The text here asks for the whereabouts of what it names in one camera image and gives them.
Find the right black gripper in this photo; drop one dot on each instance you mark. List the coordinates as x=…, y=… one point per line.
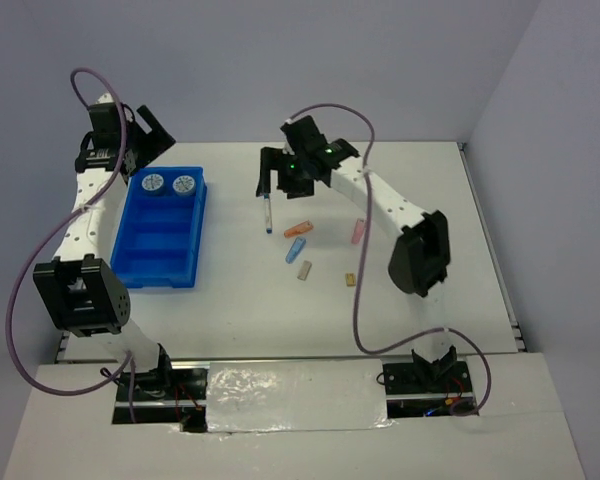
x=275, y=159

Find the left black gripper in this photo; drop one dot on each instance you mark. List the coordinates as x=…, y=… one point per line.
x=156, y=142

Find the blue jar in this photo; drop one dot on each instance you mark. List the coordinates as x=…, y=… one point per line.
x=184, y=185
x=152, y=184

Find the blue white marker pen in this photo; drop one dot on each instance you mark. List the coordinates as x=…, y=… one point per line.
x=268, y=213

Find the orange translucent cap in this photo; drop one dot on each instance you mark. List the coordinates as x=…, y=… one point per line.
x=298, y=229

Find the blue translucent cap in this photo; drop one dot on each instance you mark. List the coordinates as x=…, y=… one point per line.
x=295, y=249

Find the pink translucent cap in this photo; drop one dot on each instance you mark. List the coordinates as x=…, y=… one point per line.
x=358, y=232

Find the grey eraser block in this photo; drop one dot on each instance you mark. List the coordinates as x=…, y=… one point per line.
x=304, y=270

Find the tan eraser block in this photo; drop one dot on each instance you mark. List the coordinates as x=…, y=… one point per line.
x=350, y=279

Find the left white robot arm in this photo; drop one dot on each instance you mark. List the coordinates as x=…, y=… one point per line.
x=82, y=294

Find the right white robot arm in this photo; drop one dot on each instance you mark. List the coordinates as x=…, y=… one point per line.
x=421, y=246

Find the blue compartment tray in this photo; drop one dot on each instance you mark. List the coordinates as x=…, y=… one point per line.
x=158, y=239

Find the silver foil sheet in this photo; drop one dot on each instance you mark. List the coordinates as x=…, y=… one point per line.
x=295, y=396

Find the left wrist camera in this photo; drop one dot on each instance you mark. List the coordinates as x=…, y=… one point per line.
x=105, y=99

